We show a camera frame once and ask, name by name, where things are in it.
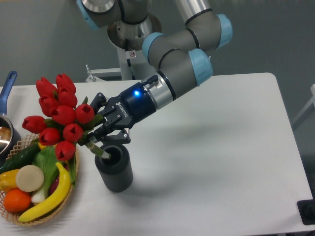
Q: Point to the orange fruit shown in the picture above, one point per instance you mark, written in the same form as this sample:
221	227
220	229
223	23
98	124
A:
17	200

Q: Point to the green cucumber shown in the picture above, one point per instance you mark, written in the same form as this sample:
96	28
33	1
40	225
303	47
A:
20	159

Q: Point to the blue handled saucepan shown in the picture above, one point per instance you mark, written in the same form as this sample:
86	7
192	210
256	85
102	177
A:
9	136

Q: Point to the beige round disc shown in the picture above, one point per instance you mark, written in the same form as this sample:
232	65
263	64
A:
29	178

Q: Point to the yellow banana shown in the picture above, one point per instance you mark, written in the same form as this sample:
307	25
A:
52	201

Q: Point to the green bok choy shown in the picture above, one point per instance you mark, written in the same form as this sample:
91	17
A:
46	160

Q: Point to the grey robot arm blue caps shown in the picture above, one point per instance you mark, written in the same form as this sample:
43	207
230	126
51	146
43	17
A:
165	67

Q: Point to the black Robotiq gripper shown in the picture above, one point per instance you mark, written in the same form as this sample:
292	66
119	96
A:
120	112

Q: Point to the yellow squash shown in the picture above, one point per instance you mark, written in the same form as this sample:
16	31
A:
41	146

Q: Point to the yellow bell pepper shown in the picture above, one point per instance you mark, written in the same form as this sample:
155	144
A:
8	180

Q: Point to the white frame at right edge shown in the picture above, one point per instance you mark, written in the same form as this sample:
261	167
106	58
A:
305	111

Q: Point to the red tulip bouquet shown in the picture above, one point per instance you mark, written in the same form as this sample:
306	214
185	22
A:
65	123

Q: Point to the black device at table edge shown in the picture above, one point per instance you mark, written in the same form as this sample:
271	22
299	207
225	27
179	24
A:
307	211

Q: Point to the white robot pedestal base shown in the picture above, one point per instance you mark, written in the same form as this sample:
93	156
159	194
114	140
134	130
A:
128	40

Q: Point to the dark grey ribbed vase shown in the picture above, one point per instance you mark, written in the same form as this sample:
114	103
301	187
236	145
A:
116	172

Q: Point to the purple red vegetable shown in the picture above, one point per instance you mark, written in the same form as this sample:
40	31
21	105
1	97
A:
55	184

